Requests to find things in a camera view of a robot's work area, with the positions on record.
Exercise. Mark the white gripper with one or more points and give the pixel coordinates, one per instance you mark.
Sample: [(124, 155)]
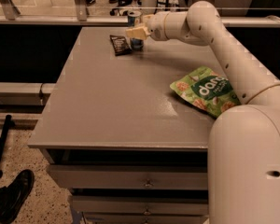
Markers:
[(156, 26)]

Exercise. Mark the redbull can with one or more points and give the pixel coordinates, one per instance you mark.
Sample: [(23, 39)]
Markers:
[(134, 18)]

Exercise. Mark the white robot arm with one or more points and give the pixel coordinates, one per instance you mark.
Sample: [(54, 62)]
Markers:
[(244, 142)]

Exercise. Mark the black rxbar chocolate wrapper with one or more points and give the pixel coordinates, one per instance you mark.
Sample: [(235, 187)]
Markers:
[(120, 45)]

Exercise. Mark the green snack bag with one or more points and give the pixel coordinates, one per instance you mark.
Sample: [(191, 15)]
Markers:
[(206, 90)]

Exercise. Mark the grey drawer cabinet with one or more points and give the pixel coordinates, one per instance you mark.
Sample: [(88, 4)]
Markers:
[(108, 110)]

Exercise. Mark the top drawer front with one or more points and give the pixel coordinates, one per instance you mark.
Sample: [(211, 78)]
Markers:
[(127, 177)]

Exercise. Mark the drawer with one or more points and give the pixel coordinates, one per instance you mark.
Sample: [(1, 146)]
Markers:
[(138, 205), (127, 177)]

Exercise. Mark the middle drawer front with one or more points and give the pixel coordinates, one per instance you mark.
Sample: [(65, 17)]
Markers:
[(138, 205)]

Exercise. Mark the black metal stand leg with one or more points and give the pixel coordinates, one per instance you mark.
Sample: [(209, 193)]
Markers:
[(1, 143)]

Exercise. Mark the black shoe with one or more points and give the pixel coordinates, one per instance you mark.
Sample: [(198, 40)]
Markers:
[(13, 196)]

